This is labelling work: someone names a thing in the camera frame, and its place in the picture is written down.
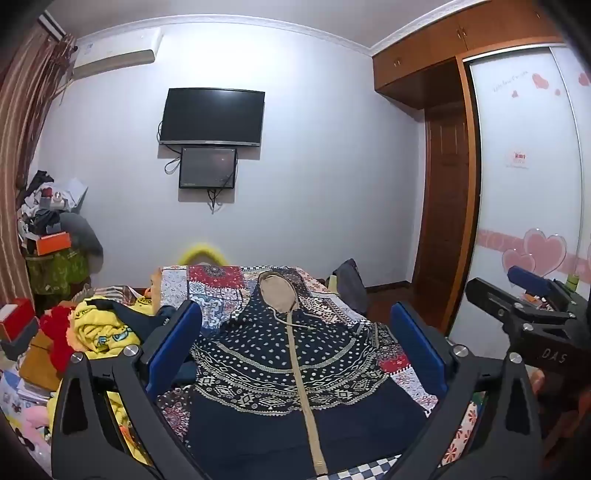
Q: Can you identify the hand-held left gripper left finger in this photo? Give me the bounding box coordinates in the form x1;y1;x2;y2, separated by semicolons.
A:
50;300;204;480

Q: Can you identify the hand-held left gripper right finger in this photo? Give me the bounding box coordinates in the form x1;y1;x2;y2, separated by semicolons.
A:
390;302;542;480

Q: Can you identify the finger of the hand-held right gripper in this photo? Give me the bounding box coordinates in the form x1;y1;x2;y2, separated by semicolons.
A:
507;266;571;298
465;278;574;332

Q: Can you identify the navy patterned hooded garment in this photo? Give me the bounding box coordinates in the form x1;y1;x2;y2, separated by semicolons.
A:
187;270;439;478

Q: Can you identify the patchwork printed quilt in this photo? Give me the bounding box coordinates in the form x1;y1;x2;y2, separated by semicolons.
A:
152;264;485;468

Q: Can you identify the yellow cartoon printed cloth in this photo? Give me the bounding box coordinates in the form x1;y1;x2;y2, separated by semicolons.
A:
46;298;155;468

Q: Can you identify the red plush toy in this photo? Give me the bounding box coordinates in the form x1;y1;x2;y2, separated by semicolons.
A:
39;305;78;373

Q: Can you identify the green patterned cloth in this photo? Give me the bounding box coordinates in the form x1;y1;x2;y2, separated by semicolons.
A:
25;249;91;296

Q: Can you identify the blue checkered sheet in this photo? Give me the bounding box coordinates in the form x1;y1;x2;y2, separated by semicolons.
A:
323;453;408;480

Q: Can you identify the grey cloth bundle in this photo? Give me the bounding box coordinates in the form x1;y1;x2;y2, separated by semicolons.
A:
59;211;105;256

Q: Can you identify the orange box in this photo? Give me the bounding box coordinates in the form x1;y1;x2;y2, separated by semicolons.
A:
36;233;73;256

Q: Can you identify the red box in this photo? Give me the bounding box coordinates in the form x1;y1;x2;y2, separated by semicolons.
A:
0;298;38;341

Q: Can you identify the pastel cartoon printed cloth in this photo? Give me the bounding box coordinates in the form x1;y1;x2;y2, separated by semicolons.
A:
0;367;54;464

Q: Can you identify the striped brown curtain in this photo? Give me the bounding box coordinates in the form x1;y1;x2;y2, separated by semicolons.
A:
0;28;77;308

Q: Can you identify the wooden overhead cabinet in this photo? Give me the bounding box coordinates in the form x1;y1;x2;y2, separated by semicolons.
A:
372;0;575;110

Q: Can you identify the white air conditioner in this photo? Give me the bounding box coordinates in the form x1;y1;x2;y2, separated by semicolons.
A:
71;28;163;80

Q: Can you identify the yellow ring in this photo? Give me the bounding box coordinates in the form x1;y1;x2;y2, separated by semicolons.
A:
179;241;228;268

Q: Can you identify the small black wall monitor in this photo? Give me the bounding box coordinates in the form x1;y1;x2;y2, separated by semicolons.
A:
178;147;239;190

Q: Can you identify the large black wall television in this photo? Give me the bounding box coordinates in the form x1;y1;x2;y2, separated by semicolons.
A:
158;88;267;148

